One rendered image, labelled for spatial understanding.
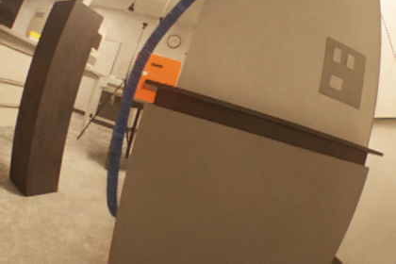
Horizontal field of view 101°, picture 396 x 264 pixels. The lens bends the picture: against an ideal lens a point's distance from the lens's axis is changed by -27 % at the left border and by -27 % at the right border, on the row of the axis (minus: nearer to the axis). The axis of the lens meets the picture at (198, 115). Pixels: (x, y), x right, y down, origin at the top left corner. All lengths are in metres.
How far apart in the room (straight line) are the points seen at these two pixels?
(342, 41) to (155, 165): 0.73
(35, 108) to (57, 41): 0.36
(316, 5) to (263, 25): 0.23
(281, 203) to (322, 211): 0.16
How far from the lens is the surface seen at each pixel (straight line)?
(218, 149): 0.61
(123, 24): 5.82
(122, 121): 0.62
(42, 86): 1.23
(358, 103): 0.83
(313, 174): 0.73
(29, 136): 1.29
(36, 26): 2.95
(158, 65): 2.04
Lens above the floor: 0.67
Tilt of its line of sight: 1 degrees up
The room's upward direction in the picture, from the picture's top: 16 degrees clockwise
